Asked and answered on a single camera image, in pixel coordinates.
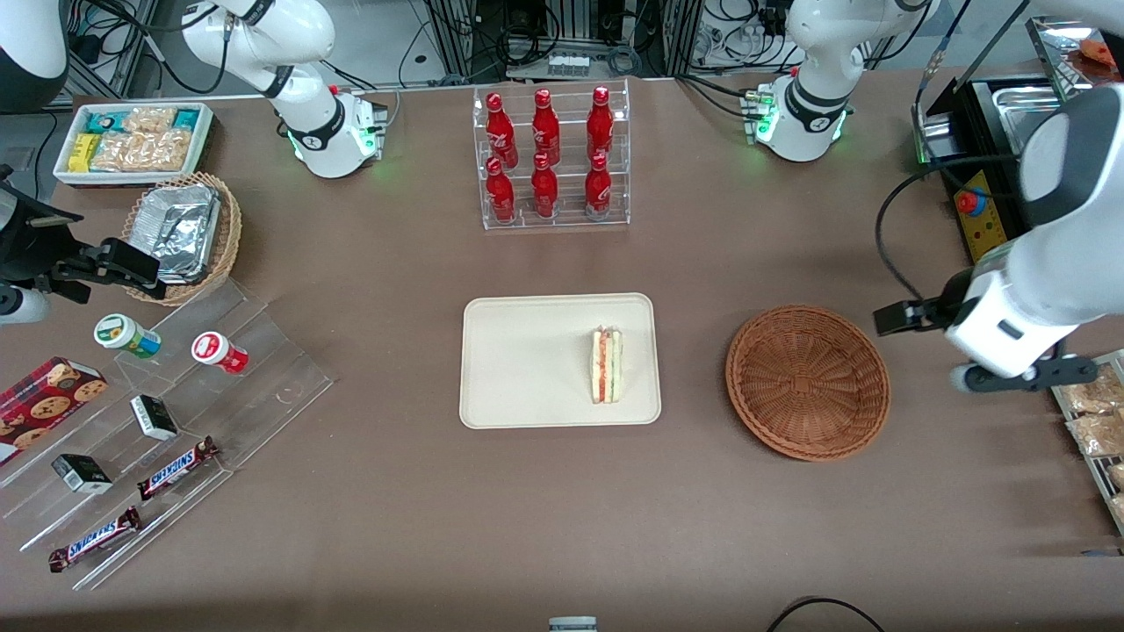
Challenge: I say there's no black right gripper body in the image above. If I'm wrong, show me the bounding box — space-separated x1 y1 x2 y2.
0 167 93 305

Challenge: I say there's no triangular sandwich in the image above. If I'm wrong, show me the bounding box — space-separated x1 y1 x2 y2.
589 326 624 406

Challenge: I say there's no aluminium foil tray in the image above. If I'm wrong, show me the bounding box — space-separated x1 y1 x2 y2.
134 183 222 285

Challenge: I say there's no round brown wicker basket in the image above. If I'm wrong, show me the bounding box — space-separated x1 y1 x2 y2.
725 305 892 463

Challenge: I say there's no light wicker basket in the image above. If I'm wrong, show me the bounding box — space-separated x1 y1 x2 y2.
122 171 243 307

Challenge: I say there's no beige rectangular serving tray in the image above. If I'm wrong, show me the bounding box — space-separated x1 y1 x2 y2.
459 292 663 431

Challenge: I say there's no clear bag of pastries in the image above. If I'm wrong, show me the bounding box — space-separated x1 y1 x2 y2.
1065 410 1124 458
1058 365 1124 414

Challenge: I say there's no white snack bin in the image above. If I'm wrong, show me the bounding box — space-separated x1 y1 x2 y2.
53 101 215 189

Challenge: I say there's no green lid snack cup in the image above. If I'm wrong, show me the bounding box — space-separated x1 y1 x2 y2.
93 312 162 360

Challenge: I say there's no red plaid cookie box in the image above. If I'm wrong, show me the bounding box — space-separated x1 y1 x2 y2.
0 355 109 467

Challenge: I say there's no black hot food display case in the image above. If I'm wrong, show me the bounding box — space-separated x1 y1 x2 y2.
911 13 1124 266

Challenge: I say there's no large clear cracker bag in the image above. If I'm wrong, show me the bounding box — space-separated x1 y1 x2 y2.
91 130 192 174

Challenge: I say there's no small clear cracker bag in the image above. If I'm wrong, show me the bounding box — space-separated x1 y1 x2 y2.
123 106 178 134

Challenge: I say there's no small black box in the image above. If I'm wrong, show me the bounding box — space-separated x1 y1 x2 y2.
50 452 114 495
129 393 180 442

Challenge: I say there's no red lid snack cup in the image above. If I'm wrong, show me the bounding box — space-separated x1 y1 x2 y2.
191 330 250 376

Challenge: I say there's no small silver metal box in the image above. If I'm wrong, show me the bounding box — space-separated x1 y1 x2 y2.
911 103 955 166

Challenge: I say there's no stainless steel food pan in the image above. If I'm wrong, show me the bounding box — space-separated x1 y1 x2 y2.
991 83 1077 157

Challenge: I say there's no Snickers chocolate bar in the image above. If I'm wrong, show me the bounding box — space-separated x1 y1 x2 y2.
47 506 143 574
136 435 220 502

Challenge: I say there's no clear acrylic stepped shelf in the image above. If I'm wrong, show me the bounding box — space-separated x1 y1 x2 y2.
0 278 335 592

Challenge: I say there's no red soda bottle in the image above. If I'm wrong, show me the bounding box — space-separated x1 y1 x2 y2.
485 157 516 223
485 93 519 169
532 89 561 166
584 151 613 218
586 85 615 161
530 154 559 219

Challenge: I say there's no clear acrylic bottle rack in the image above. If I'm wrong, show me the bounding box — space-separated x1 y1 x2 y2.
472 78 632 232

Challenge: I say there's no metal wire rack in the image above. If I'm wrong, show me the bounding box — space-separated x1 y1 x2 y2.
1045 348 1124 537

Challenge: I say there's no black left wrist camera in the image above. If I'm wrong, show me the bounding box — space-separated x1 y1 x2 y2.
873 294 967 338

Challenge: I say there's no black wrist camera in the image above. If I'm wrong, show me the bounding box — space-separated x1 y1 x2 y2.
873 294 967 338
88 235 169 304

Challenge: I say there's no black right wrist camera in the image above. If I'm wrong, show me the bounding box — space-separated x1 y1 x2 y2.
88 235 169 304

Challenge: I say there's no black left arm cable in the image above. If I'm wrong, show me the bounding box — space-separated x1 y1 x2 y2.
875 153 1025 305

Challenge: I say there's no black floor cable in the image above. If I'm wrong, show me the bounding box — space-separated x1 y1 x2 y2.
766 596 885 632

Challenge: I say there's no aluminium frame rack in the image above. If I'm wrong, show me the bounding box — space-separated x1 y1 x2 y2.
426 0 703 82

